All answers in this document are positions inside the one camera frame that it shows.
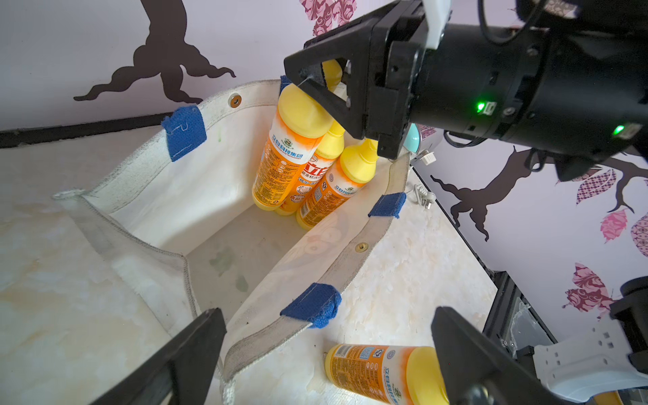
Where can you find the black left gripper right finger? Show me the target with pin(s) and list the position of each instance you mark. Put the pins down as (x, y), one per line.
(475, 371)

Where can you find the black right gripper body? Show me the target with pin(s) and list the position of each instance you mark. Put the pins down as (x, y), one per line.
(397, 50)

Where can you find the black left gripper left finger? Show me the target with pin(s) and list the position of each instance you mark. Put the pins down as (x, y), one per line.
(180, 372)

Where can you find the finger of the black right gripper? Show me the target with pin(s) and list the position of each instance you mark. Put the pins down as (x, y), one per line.
(333, 70)

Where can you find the orange dish soap bottle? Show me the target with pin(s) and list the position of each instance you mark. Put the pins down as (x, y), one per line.
(353, 169)
(298, 127)
(389, 374)
(328, 150)

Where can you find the white canvas shopping bag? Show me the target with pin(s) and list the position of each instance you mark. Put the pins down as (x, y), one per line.
(188, 191)

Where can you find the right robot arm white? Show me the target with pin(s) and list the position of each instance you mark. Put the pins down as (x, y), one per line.
(573, 90)

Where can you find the mint chrome toaster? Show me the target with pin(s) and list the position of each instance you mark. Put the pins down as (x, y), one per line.
(412, 139)

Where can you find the black base frame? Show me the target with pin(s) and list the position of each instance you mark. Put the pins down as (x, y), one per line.
(512, 323)

